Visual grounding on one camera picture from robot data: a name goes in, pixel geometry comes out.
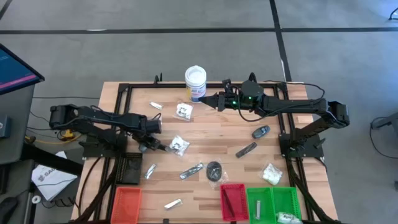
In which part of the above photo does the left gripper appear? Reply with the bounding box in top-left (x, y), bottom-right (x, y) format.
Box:
top-left (136, 133), bottom-right (173, 154)

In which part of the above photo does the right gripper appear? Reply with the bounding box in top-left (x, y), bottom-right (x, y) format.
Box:
top-left (198, 78), bottom-right (247, 113)

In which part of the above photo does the bag of black hair clips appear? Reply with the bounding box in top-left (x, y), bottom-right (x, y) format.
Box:
top-left (174, 102), bottom-right (194, 121)
top-left (169, 135), bottom-right (190, 157)

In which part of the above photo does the red plastic basket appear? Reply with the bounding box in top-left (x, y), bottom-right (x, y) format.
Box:
top-left (220, 182), bottom-right (250, 222)

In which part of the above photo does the clear plastic bag far left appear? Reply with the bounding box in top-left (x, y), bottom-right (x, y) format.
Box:
top-left (144, 164), bottom-right (157, 180)

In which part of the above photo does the disinfecting wipes canister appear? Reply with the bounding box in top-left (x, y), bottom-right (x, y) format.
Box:
top-left (184, 65), bottom-right (208, 104)

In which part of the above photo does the black comb in clear wrapper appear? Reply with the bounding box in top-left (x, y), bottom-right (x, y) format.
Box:
top-left (179, 162), bottom-right (205, 181)

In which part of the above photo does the black plastic basket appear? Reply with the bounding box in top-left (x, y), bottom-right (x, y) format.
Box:
top-left (115, 151), bottom-right (143, 185)

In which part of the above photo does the round black item in bag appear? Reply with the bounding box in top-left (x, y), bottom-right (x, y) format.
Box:
top-left (206, 160), bottom-right (229, 189)

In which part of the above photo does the orange plastic basket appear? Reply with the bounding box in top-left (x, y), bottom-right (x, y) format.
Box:
top-left (110, 185), bottom-right (142, 224)

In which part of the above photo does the clear cotton swab pack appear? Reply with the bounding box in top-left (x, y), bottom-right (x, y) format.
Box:
top-left (260, 162), bottom-right (284, 187)

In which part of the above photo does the white printed booklet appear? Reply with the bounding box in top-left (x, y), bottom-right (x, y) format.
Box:
top-left (30, 151), bottom-right (78, 202)

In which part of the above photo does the white printed pouch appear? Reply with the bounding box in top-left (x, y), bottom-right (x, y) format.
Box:
top-left (276, 211), bottom-right (303, 224)

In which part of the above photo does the grey desk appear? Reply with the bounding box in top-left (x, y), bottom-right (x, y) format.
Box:
top-left (0, 84), bottom-right (35, 165)

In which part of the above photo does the small black device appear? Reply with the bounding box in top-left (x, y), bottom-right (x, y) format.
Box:
top-left (0, 114), bottom-right (12, 140)

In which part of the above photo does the monitor with blue screen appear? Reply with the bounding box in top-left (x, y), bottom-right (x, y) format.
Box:
top-left (0, 42), bottom-right (45, 96)

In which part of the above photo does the black cable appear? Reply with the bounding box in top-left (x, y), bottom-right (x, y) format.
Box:
top-left (231, 79), bottom-right (326, 133)

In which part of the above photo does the yellow cable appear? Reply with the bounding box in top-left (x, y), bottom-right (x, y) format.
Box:
top-left (24, 127), bottom-right (83, 146)

